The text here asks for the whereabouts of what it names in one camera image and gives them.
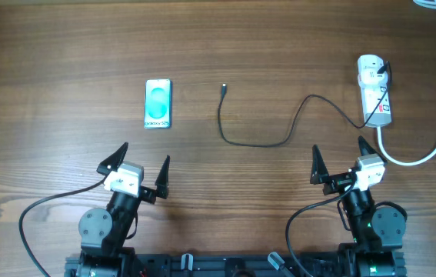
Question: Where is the white power strip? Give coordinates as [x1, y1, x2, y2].
[357, 55, 391, 128]

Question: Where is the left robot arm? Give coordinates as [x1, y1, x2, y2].
[64, 142, 171, 277]

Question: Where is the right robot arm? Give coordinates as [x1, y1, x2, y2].
[301, 136, 408, 277]

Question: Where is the black right camera cable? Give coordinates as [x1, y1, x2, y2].
[285, 169, 359, 277]

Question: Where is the black USB charging cable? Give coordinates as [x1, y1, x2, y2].
[217, 60, 393, 149]

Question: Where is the turquoise screen smartphone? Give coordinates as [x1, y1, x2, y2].
[144, 79, 172, 129]

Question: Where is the white USB charger plug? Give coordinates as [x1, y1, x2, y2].
[358, 67, 388, 88]

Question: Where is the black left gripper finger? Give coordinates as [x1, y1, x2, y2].
[96, 142, 128, 175]
[155, 155, 171, 199]

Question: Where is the black left camera cable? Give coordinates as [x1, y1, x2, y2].
[18, 175, 109, 277]

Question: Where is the black camera cable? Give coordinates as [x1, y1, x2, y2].
[18, 175, 109, 277]
[285, 169, 359, 277]

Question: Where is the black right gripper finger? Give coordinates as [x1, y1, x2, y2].
[310, 145, 329, 185]
[358, 135, 387, 164]

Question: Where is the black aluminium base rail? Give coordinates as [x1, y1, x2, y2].
[64, 251, 408, 277]

